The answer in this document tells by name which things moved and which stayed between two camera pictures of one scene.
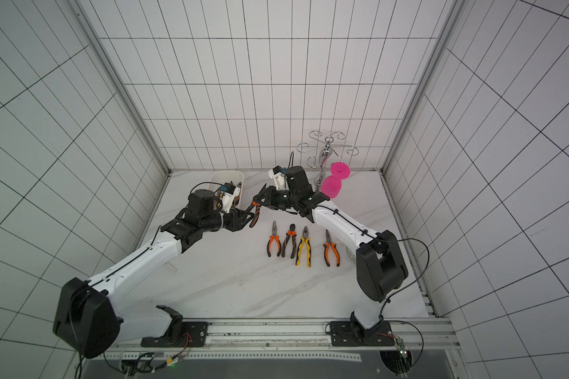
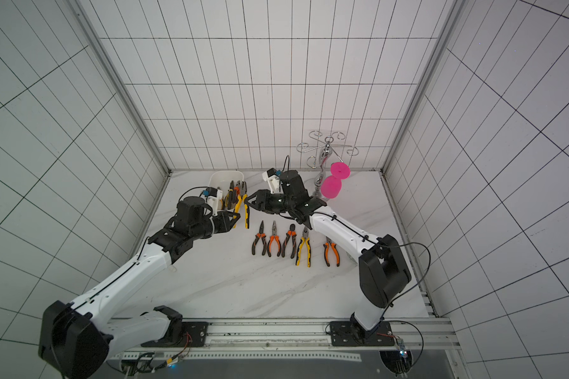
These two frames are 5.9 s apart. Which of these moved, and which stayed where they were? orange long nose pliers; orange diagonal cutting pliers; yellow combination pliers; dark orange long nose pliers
Moved: dark orange long nose pliers
Stayed: orange long nose pliers; orange diagonal cutting pliers; yellow combination pliers
